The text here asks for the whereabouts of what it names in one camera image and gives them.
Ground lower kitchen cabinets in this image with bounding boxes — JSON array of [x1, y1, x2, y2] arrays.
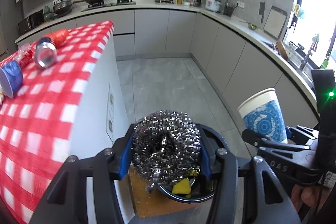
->
[[16, 8, 319, 129]]

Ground small wooden stool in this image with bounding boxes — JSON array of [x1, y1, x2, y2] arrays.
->
[[128, 165, 212, 218]]

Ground blue white paper cup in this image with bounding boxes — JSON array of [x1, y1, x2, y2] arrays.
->
[[238, 88, 288, 143]]

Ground kitchen cleaver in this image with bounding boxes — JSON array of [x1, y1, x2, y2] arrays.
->
[[259, 2, 265, 23]]

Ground sink faucet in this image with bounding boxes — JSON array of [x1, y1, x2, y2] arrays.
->
[[299, 34, 319, 71]]

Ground green ceramic jar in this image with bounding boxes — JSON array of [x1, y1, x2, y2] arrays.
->
[[43, 5, 54, 22]]

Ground steel wool scrubber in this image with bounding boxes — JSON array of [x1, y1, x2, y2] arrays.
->
[[131, 110, 201, 193]]

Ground orange plastic bag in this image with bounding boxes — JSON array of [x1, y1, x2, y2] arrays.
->
[[43, 29, 69, 48]]

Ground black trash bucket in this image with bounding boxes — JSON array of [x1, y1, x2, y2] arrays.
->
[[159, 124, 230, 204]]

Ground black microwave oven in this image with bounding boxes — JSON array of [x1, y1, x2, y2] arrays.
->
[[18, 10, 44, 35]]

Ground white cutting board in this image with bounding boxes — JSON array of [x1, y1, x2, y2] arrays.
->
[[263, 6, 288, 39]]

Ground yellow green sponge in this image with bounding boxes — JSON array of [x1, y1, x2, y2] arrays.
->
[[171, 178, 191, 194]]

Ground gas stove top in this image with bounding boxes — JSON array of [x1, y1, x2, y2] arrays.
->
[[82, 0, 136, 12]]

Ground person's right hand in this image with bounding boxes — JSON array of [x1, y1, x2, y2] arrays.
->
[[291, 185, 331, 211]]

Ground clear plastic bag bundle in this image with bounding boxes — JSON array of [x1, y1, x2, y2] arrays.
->
[[15, 43, 34, 69]]

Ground blue soda can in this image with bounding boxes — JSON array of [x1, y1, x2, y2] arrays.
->
[[34, 37, 57, 69]]

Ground red checkered tablecloth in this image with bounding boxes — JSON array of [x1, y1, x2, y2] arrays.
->
[[1, 20, 114, 223]]

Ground white rice cooker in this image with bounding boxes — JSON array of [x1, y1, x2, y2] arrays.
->
[[205, 0, 222, 12]]

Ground lidded black wok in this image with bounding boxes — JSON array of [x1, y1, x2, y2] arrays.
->
[[53, 0, 73, 15]]

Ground utensil holder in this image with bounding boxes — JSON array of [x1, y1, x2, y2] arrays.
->
[[223, 2, 237, 17]]

